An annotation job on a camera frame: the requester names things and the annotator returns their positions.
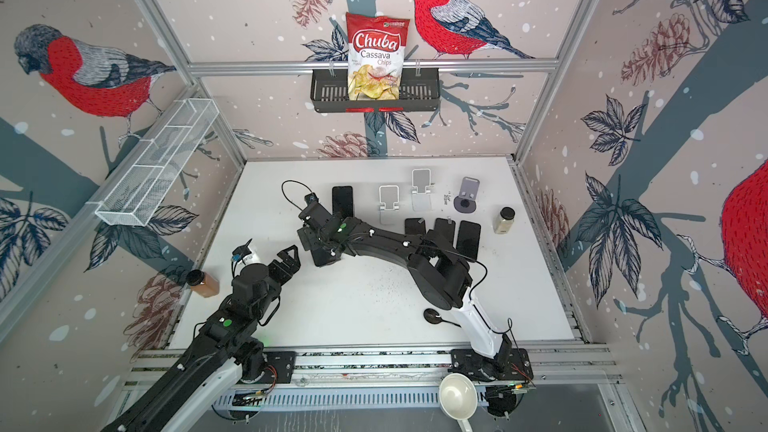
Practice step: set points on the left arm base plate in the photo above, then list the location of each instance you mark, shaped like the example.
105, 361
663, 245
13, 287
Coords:
269, 367

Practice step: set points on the black wire wall basket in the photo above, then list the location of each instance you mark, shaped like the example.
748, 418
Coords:
417, 91

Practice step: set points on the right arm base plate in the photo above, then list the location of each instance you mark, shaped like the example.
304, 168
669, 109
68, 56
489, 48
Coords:
516, 367

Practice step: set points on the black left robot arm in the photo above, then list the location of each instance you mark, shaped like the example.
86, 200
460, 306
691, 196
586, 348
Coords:
221, 354

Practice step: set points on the white funnel cup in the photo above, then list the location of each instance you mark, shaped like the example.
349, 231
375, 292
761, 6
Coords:
458, 399

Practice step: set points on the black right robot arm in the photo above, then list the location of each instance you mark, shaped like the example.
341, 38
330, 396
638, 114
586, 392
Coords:
440, 272

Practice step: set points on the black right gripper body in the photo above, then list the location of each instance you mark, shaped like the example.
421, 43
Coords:
309, 239

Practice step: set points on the red Chuba cassava chips bag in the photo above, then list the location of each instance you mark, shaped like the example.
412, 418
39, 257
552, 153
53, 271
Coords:
376, 54

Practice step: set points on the brown jar with black lid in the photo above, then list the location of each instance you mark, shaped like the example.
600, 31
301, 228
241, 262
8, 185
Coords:
203, 283

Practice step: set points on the white wire wall shelf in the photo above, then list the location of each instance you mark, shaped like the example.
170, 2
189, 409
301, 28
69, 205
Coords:
140, 191

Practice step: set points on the white phone stand rear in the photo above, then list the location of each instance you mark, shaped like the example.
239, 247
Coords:
421, 189

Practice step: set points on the black ladle spoon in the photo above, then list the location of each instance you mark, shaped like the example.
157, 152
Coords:
433, 317

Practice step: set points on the white phone stand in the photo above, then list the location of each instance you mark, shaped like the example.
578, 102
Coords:
389, 204
421, 189

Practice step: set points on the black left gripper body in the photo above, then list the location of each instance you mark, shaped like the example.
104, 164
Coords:
273, 288

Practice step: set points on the purple round phone stand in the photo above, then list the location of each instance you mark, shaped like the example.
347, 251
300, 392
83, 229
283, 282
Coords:
466, 200

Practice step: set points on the black phone with sticker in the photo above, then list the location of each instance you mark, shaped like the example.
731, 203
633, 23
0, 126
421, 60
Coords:
415, 226

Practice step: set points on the spice jar with black lid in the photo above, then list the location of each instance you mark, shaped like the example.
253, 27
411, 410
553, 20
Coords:
504, 220

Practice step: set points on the white phone stand centre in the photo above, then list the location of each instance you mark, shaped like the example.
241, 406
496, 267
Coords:
389, 204

